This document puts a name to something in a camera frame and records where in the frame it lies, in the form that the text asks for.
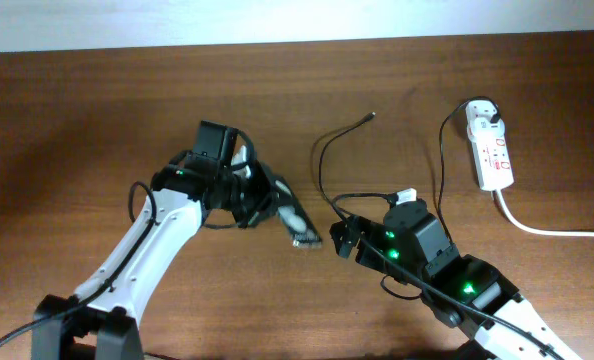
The white charger adapter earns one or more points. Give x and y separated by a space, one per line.
483 120

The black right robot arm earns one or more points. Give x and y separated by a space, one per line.
463 292

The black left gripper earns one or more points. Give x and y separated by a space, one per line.
266 196

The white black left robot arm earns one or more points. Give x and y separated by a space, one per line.
101 319

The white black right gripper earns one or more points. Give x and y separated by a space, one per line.
344 248

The white power strip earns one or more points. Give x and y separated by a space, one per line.
492 163

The black Galaxy flip phone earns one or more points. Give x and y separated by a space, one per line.
302 232

